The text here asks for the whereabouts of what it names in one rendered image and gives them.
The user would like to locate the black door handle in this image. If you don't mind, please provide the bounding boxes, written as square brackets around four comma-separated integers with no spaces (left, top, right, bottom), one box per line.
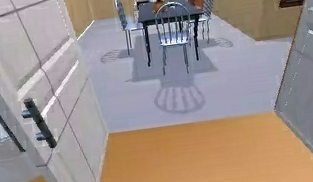
[19,95,59,152]

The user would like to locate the black dining table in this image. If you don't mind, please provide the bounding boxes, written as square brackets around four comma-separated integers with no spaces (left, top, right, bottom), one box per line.
[135,0,211,68]

